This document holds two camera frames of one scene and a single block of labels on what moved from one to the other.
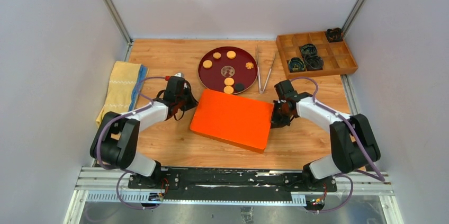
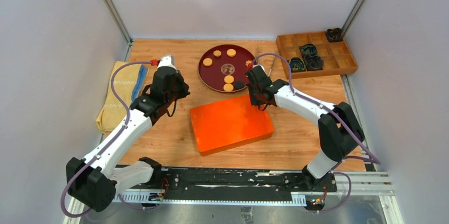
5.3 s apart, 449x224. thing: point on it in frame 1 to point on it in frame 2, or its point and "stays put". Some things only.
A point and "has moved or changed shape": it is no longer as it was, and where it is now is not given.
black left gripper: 193,102 to 184,87
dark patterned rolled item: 308,48 stays put
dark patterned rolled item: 334,35 stays put
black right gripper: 277,122 to 253,101
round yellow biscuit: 228,89 stays put
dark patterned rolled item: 313,62 stays put
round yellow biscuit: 229,81 stays put
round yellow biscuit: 231,54 stays put
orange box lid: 236,120 has moved or changed shape
